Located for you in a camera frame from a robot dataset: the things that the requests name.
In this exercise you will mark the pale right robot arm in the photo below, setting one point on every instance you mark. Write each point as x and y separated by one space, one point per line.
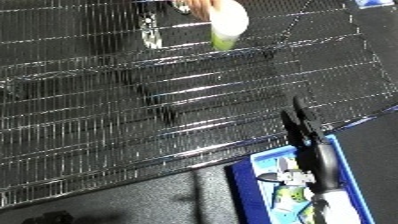
342 206

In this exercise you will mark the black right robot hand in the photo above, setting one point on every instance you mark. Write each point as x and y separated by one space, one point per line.
323 160

